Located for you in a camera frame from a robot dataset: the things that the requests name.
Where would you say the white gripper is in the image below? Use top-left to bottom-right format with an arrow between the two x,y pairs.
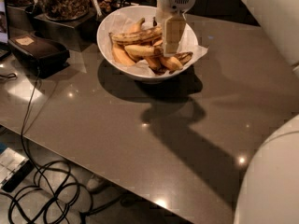
156,0 -> 196,56

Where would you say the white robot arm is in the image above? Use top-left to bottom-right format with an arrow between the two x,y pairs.
157,0 -> 299,224

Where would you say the top spotted banana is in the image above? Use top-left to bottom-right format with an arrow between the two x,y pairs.
109,26 -> 162,45

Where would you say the spotted banana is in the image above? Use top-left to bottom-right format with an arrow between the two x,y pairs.
124,45 -> 164,57
109,26 -> 162,45

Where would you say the dark overripe banana right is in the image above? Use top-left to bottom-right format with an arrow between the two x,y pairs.
175,51 -> 192,65

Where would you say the upright back banana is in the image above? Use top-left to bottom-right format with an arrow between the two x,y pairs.
127,18 -> 145,33

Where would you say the front right yellow banana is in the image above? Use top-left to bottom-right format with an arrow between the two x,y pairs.
159,57 -> 183,71

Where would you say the small lower centre banana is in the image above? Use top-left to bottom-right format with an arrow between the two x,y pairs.
145,57 -> 161,71

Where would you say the middle spotted banana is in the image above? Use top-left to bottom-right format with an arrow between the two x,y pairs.
124,45 -> 164,57

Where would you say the white ceramic bowl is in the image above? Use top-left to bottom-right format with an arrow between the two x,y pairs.
95,5 -> 199,85

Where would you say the left orange-yellow banana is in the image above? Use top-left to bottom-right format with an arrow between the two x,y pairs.
109,33 -> 135,66

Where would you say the white paper liner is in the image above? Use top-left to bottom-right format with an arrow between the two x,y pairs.
107,4 -> 208,78

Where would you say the dark metal stand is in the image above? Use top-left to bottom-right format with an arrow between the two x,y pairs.
25,6 -> 98,51

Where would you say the glass jar of nuts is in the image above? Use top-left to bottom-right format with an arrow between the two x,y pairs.
38,0 -> 90,21

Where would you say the black box device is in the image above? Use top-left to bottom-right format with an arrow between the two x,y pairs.
8,31 -> 70,78

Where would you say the tablet screen at left edge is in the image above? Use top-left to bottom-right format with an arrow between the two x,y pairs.
0,0 -> 10,61

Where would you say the checkered box on floor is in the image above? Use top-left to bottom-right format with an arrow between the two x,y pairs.
0,144 -> 34,192

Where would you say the black coiled cable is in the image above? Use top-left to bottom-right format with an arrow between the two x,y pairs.
0,65 -> 132,224

